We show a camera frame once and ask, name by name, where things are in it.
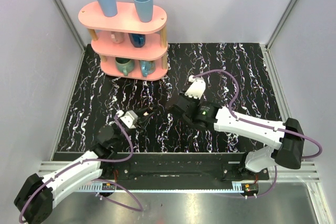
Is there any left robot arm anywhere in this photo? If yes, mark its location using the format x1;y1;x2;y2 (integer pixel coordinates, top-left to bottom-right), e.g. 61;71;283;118
14;106;157;223

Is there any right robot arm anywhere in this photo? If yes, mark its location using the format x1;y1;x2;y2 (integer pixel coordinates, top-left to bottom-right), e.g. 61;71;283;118
168;93;304;180

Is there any blue butterfly mug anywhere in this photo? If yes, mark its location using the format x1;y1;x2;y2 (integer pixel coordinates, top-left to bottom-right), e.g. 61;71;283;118
139;60;156;77

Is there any green ceramic mug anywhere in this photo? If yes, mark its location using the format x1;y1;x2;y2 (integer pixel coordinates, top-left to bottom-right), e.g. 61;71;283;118
115;58;135;76

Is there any pink three-tier wooden shelf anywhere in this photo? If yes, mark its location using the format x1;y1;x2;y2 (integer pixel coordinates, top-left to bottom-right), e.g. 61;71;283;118
78;2;168;81

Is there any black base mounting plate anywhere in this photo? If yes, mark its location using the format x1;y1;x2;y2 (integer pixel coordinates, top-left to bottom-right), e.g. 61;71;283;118
101;153;269;191

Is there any dark blue mug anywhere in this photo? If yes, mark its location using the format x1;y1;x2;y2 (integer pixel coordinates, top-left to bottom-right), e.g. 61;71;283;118
129;33;145;48

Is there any left controller board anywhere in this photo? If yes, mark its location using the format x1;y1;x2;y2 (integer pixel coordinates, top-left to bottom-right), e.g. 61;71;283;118
102;182;116;191

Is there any controller board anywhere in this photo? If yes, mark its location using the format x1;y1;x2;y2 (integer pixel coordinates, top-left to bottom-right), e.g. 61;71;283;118
102;182;116;191
243;183;259;193

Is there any pink mug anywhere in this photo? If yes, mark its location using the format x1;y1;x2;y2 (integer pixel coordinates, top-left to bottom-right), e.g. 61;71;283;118
110;31;124;44

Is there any right controller board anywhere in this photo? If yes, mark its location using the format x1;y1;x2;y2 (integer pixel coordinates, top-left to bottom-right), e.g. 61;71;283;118
243;183;259;193

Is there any short light blue cup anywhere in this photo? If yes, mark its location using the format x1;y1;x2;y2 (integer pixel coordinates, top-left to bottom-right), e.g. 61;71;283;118
133;0;153;23

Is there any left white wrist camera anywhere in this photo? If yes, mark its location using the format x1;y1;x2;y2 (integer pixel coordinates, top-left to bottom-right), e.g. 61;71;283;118
116;110;139;129

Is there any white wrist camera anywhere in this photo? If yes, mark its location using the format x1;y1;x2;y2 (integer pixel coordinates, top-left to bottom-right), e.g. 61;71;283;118
184;75;206;101
116;110;139;129

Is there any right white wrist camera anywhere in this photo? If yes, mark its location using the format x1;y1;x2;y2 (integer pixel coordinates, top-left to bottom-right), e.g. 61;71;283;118
184;75;206;101

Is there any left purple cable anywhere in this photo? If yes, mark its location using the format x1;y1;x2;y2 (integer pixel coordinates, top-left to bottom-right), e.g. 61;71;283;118
19;115;144;222

